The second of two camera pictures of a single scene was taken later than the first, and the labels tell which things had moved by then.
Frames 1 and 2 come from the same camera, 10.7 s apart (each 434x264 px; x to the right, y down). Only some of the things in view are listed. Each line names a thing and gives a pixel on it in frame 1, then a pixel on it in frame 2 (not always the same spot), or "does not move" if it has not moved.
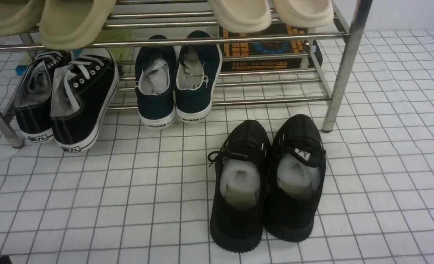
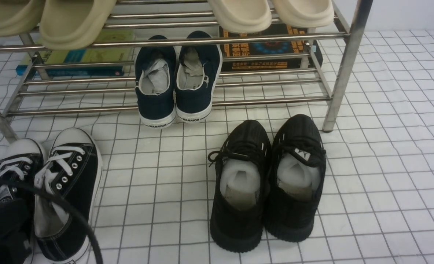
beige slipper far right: (304, 14) does not move
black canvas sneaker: (33, 106) -> (23, 160)
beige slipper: (241, 16) does not move
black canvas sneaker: (85, 88) -> (71, 163)
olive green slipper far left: (3, 18) does not move
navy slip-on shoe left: (155, 69) does not move
